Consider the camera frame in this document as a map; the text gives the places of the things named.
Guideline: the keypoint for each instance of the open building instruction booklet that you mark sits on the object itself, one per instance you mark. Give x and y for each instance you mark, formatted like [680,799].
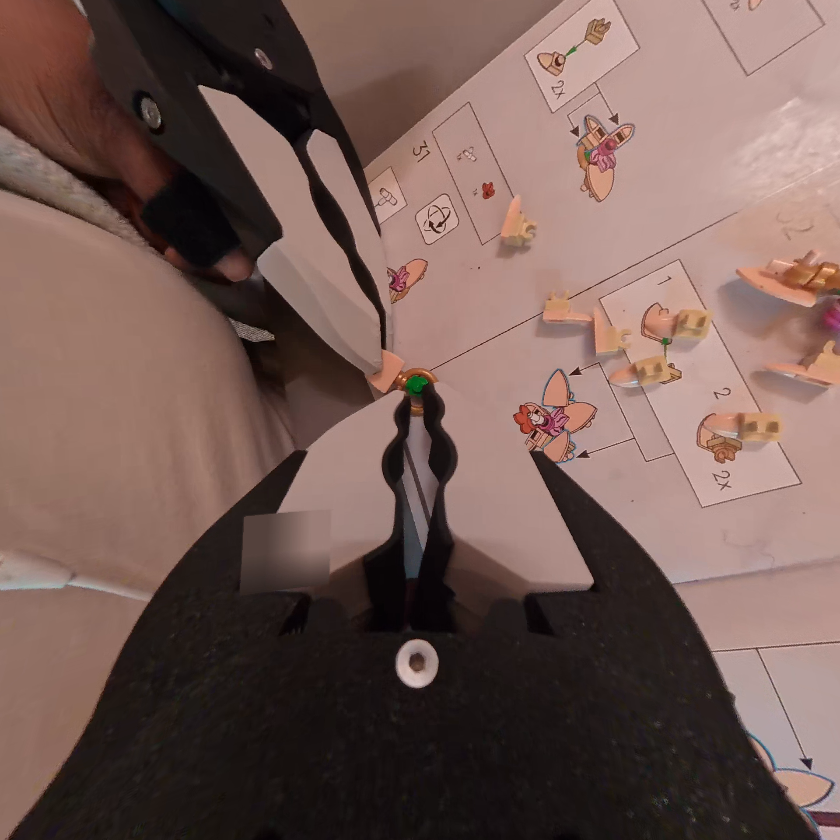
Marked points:
[689,164]

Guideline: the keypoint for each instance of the person's left hand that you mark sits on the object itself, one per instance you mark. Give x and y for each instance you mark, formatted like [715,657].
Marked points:
[59,79]

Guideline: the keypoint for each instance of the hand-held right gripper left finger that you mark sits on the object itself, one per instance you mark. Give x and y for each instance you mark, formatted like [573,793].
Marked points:
[354,485]

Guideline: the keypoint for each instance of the grey desk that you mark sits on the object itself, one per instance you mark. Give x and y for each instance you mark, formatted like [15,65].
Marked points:
[394,79]

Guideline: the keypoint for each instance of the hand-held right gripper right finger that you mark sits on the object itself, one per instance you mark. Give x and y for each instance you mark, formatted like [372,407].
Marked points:
[512,512]

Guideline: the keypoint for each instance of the person's left forearm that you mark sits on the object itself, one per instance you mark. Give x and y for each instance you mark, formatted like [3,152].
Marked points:
[39,170]

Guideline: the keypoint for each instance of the green round stud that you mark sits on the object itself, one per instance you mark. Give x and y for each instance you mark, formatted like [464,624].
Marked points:
[414,386]

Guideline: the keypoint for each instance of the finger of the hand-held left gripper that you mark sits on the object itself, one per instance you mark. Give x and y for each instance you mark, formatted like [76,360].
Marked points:
[340,184]
[315,295]

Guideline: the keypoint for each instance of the partly built brick flower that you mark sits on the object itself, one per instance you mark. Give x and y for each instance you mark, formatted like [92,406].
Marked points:
[787,282]

